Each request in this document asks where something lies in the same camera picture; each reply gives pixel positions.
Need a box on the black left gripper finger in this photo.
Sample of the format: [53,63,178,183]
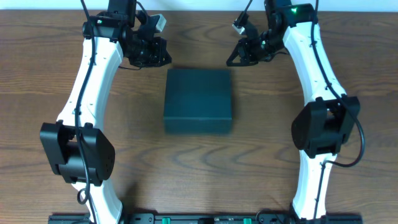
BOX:
[129,60,149,68]
[153,47,172,67]

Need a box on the dark green box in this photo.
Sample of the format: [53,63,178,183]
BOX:
[163,69,233,134]

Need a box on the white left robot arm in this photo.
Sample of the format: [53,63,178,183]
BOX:
[40,1,172,223]

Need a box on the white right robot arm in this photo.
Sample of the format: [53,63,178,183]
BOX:
[226,1,363,223]

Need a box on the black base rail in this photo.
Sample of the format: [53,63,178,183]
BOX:
[48,208,363,224]

